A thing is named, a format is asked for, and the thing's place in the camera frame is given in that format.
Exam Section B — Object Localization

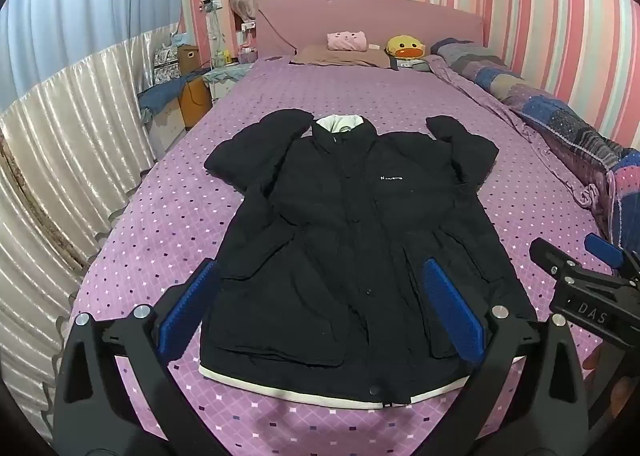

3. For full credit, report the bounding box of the pink plush pillow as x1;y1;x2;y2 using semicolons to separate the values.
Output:
327;31;370;51

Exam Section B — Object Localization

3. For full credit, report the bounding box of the blue denim cloth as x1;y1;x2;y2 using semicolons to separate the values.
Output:
137;73;202;120

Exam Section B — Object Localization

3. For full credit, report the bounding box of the yellow duck plush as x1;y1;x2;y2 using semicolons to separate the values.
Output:
386;35;426;61

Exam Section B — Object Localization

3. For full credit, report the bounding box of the nightstand with pale green cloth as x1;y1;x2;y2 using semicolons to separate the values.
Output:
202;61;254;102

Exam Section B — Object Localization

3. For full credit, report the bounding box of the blue curtain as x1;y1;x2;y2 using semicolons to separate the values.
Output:
0;0;189;113

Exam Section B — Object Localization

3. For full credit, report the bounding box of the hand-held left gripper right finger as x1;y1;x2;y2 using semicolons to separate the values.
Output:
422;258;591;456

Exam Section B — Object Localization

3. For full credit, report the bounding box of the black padded jacket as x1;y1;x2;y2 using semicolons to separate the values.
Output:
199;108;538;409

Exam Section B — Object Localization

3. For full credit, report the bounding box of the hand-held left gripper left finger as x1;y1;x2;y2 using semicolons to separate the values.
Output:
52;258;221;456

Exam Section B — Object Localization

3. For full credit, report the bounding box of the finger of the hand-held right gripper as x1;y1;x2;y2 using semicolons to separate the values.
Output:
529;237;587;287
584;233;640;282

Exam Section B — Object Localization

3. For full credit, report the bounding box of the pink bed headboard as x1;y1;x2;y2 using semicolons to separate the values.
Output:
256;0;485;58

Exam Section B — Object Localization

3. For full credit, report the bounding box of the patchwork quilt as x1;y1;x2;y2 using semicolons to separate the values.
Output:
429;38;640;259

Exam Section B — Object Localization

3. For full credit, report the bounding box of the brown cardboard box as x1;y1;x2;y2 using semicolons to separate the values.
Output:
177;43;201;75

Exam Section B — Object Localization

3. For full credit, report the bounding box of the beige low cabinet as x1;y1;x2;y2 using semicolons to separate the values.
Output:
145;101;189;160

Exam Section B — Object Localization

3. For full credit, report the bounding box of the person's right hand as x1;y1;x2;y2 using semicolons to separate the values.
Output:
581;345;640;437

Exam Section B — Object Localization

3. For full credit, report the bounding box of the orange cabinet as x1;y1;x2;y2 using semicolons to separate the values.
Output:
179;75;214;130

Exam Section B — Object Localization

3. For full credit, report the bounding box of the grey folded cloth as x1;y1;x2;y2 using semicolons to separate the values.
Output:
390;57;432;73

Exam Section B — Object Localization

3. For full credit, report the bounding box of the floral patterned bag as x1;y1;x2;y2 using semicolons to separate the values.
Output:
152;46;181;85

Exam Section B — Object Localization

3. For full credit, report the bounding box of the brown pillow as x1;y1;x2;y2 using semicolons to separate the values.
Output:
291;43;393;70

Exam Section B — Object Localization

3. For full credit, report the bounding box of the bed with purple patterned sheet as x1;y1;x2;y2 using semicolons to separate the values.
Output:
37;58;626;456

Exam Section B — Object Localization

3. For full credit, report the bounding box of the cream satin curtain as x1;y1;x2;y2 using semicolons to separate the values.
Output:
0;23;184;437

